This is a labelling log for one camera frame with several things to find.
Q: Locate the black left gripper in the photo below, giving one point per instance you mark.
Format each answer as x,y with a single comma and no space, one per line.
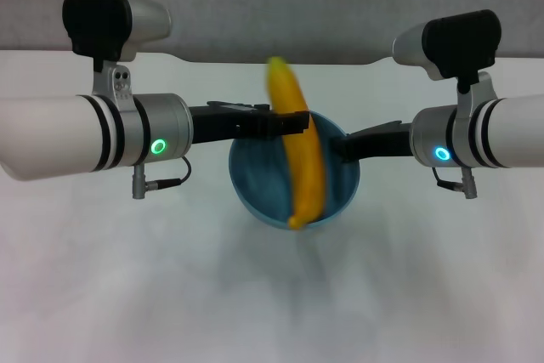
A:
212,125

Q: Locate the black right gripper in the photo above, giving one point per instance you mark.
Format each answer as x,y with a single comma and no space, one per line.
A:
382,140

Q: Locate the yellow banana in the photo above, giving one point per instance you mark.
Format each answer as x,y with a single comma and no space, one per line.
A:
302,146

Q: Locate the blue bowl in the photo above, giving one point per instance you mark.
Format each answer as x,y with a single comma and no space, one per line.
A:
259,180

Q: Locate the silver right camera bracket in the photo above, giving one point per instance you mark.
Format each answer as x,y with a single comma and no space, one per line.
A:
476,91

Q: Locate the silver camera bracket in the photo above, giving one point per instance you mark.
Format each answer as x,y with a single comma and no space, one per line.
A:
476,91
115,82

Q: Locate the silver left camera bracket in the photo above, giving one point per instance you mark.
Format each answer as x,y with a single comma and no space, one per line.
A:
115,82

